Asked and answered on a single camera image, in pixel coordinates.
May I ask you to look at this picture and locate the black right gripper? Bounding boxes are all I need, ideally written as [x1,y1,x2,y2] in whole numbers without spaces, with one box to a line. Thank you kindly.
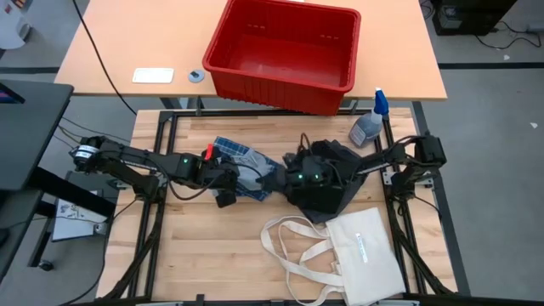
[281,143,354,193]

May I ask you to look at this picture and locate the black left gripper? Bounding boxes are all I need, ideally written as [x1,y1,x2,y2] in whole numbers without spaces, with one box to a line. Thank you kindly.
[195,156,241,210]

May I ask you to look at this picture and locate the blue plaid shorts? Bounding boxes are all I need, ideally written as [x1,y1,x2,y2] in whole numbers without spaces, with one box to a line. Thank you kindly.
[212,135,284,203]

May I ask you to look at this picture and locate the dark grey garment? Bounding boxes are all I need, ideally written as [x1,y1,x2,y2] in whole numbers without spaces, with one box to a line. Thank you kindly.
[263,139,369,225]

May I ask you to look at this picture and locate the red plastic bin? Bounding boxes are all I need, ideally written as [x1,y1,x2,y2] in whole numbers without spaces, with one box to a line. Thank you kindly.
[201,0,363,117]

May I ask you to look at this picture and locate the cream canvas tote bag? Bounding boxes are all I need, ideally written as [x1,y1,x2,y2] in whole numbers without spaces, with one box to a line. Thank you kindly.
[259,207,407,306]

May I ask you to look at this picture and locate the white rectangular pad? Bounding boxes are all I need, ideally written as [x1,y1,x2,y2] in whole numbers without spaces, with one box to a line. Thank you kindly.
[131,66,176,85]

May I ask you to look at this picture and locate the light wooden desk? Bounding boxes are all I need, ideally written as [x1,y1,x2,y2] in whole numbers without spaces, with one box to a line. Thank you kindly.
[54,0,448,101]

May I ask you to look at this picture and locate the black side desk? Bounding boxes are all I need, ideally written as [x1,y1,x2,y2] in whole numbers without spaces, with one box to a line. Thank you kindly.
[0,79,118,218]

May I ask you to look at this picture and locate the black equipment box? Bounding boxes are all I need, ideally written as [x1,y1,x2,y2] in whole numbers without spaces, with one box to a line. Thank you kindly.
[430,0,520,37]

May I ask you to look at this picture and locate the dark screen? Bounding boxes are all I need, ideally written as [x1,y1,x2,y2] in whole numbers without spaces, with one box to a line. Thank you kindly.
[0,82,26,105]

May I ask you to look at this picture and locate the white rounded object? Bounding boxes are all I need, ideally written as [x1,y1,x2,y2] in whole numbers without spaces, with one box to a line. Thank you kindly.
[0,0,34,50]

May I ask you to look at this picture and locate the black aluminium rig frame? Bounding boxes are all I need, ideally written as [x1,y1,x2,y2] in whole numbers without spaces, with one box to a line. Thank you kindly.
[100,107,459,306]

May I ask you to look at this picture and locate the long black cable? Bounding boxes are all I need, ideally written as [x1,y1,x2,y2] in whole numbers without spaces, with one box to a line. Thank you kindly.
[71,0,138,116]

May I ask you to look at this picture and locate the black floor cable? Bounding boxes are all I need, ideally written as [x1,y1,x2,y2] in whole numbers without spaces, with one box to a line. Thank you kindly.
[473,20,544,50]

